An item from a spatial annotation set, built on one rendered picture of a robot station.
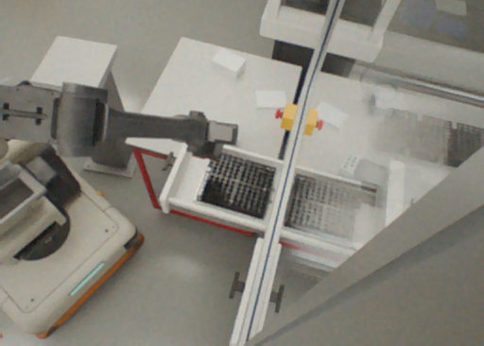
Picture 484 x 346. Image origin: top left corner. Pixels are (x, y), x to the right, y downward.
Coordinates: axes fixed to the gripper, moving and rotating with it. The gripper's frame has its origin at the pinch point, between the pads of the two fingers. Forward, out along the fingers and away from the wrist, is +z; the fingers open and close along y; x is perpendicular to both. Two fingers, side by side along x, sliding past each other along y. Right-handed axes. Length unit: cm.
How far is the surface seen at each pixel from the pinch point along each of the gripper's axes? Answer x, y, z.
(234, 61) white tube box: -56, 8, 21
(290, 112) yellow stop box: -29.0, -20.9, 10.9
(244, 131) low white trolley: -25.0, -3.8, 24.1
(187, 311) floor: 44, 11, 92
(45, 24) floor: -122, 180, 93
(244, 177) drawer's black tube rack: -0.8, -10.5, 11.5
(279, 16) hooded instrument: -77, -7, 13
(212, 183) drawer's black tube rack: 5.8, -1.7, 6.5
